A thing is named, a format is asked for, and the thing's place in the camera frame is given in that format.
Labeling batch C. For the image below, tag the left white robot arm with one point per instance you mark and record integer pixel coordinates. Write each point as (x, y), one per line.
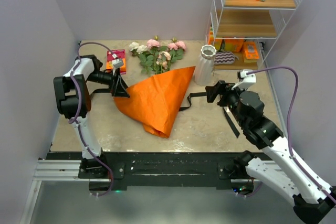
(73, 101)

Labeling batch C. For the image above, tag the orange box bottom shelf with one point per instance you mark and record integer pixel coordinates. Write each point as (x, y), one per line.
(233, 45)

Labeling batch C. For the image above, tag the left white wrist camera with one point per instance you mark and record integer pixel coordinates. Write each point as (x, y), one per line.
(117, 63)

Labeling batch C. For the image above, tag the yellow orange packet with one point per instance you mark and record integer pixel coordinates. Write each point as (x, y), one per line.
(250, 52)

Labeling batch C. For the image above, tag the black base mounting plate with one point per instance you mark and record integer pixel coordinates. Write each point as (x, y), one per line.
(166, 169)

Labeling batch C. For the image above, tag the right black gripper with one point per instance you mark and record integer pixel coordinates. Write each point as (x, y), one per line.
(213, 91)

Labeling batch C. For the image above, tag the orange paper flower wrap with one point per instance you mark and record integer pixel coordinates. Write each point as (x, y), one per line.
(155, 102)

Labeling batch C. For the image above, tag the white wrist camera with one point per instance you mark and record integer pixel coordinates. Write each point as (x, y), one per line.
(246, 78)
(117, 63)

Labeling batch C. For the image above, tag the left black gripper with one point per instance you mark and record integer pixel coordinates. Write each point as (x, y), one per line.
(121, 87)

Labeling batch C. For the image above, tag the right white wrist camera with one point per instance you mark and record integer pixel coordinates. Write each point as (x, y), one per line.
(246, 78)

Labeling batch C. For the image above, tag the white faceted ceramic vase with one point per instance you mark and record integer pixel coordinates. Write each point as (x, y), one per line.
(204, 66)

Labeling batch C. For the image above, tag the artificial rose bouquet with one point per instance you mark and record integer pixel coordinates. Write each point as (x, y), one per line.
(157, 58)

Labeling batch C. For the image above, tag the white wire shelf rack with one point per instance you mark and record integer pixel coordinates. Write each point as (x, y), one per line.
(251, 20)

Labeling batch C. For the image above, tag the aluminium rail frame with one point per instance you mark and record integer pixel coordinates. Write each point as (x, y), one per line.
(58, 196)

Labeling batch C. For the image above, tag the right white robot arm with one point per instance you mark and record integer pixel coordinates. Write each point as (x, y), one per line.
(311, 197)

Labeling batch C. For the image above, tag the pink orange candy box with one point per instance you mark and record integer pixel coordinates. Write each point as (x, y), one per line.
(119, 53)

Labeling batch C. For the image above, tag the striped purple grey sleep mask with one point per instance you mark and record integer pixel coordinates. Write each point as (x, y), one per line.
(225, 58)

